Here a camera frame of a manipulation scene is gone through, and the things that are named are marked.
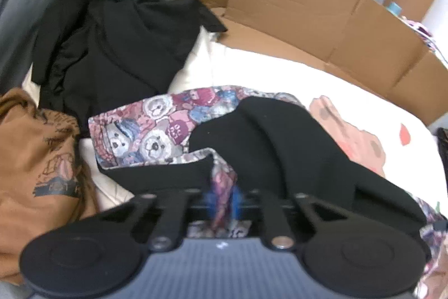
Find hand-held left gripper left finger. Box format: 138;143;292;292
100;189;217;251

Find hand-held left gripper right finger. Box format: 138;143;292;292
232;189;352;251

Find black shorts with bear print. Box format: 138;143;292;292
87;85;448;299

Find cream cartoon printed blanket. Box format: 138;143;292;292
21;29;441;215

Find black garment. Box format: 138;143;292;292
33;0;228;138

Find brown printed garment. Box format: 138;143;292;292
0;87;101;286

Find light grey-blue garment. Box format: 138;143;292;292
0;280;34;299

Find purple patterned cloth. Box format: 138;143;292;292
402;16;439;55

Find dark grey pillow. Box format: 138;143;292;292
0;0;71;96

